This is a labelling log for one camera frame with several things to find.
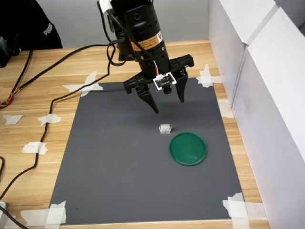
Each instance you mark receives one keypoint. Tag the round green lid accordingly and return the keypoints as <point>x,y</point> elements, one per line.
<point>188,149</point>

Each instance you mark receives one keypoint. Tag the white camera box with board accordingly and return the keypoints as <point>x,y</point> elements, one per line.
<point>164,81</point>

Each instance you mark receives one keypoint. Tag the person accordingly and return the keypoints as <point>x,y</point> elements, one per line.
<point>31,21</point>

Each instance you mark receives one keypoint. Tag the black device box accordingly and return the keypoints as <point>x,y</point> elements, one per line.
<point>3,52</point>

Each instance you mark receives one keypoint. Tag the small white adapter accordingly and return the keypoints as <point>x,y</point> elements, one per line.
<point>3,208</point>

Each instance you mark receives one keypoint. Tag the dark grey mat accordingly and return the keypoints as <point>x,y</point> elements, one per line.
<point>114,155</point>

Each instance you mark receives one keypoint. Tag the white tape piece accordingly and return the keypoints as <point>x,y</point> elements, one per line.
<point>13,119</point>
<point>56,213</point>
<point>89,84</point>
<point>238,208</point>
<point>48,119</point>
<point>33,148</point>
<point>225,109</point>
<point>205,80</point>

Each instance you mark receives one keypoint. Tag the white partition panel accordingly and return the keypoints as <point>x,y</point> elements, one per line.
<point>226,59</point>
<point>274,143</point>

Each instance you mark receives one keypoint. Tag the small white plastic terminal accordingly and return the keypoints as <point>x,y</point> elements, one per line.
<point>165,128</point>

